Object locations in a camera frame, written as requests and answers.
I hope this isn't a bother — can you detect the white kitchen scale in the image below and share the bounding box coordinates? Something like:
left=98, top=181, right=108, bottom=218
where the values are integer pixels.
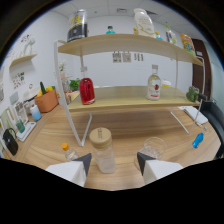
left=15, top=121, right=37, bottom=143

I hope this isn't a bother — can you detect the clear bottle green cap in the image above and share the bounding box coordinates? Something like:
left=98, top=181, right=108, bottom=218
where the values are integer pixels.
left=165, top=22, right=178, bottom=45

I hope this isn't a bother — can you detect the red topped wall poster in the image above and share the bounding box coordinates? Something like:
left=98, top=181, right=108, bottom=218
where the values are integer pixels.
left=122, top=51, right=133, bottom=64

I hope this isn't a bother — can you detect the small clear bottle orange cap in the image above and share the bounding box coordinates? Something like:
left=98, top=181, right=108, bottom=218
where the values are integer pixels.
left=60, top=142, right=80, bottom=162

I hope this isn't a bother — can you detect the glass jar of limes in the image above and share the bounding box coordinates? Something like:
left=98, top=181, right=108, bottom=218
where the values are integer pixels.
left=185, top=85, right=201, bottom=103

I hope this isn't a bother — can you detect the small flower vase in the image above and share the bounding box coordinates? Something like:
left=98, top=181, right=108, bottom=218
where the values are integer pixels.
left=58, top=59, right=67, bottom=80

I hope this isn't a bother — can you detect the black kettle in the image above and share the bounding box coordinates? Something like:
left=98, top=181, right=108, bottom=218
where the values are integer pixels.
left=2, top=127, right=20, bottom=157

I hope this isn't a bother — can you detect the green potted plant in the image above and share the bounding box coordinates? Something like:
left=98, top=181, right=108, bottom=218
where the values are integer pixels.
left=68, top=77, right=81, bottom=93

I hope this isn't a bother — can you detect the orange basket with fruit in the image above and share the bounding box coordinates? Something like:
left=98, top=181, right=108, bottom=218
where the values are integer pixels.
left=34, top=81, right=60, bottom=114

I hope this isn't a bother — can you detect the blue liquid bottle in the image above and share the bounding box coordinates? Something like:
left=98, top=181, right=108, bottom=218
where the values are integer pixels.
left=191, top=125, right=209, bottom=150

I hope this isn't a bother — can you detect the multicolour wall poster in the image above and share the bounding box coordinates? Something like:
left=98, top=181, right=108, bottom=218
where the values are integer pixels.
left=133, top=52, right=145, bottom=62

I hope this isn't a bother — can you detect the green cup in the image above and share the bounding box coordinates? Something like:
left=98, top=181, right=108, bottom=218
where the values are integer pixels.
left=15, top=118, right=26, bottom=134

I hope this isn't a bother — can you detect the two-tier wooden shelf rack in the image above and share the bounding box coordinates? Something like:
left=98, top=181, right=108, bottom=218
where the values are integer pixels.
left=53, top=32, right=206, bottom=148

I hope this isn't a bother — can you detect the white cooking pot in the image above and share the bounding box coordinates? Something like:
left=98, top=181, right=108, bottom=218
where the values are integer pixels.
left=22, top=83, right=42, bottom=108

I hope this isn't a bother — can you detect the flower sticker sheet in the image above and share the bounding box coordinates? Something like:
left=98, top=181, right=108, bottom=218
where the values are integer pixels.
left=11, top=71, right=27, bottom=90

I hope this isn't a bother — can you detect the black yellow tin canister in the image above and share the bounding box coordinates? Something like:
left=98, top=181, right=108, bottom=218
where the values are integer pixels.
left=66, top=8, right=89, bottom=43

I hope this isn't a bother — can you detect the small teal bottle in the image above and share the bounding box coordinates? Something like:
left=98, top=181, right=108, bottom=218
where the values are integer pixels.
left=105, top=25, right=117, bottom=36

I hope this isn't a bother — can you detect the pale green pitcher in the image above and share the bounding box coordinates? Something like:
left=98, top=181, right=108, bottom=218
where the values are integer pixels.
left=0, top=109, right=17, bottom=133

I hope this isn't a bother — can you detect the yellow green snack bag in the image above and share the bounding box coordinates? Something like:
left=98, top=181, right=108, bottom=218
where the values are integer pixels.
left=179, top=32, right=197, bottom=57

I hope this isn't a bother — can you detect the blue topped wall poster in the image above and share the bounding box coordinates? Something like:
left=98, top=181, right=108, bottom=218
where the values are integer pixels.
left=112, top=51, right=123, bottom=64

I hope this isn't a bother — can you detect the red liquid glass bottle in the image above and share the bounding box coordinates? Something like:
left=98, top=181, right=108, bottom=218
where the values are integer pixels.
left=78, top=65, right=97, bottom=106

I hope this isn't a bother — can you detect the white jar blue base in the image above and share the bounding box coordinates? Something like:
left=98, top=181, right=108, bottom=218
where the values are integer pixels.
left=29, top=103, right=43, bottom=123

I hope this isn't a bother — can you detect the brown door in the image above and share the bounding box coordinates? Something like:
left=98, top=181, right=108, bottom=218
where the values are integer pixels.
left=191, top=38, right=209, bottom=101

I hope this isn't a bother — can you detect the wooden wall shelf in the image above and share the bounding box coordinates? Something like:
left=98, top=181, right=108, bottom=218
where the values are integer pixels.
left=8, top=53, right=39, bottom=70

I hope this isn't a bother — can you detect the white tub yellow label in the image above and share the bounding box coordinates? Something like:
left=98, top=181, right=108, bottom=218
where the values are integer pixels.
left=161, top=78, right=173, bottom=89

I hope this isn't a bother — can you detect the white cloth pouch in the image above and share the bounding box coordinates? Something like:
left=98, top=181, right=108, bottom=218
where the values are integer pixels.
left=179, top=105, right=210, bottom=127

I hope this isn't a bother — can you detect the white figurine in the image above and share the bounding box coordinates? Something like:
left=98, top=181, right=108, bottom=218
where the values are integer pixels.
left=20, top=34, right=37, bottom=56

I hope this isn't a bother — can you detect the clear glass with ice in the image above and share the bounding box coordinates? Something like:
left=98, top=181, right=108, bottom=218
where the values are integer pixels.
left=133, top=136, right=168, bottom=172

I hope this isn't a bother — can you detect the clear bottle red label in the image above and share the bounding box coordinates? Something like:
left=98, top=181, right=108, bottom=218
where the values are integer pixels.
left=146, top=64, right=163, bottom=102

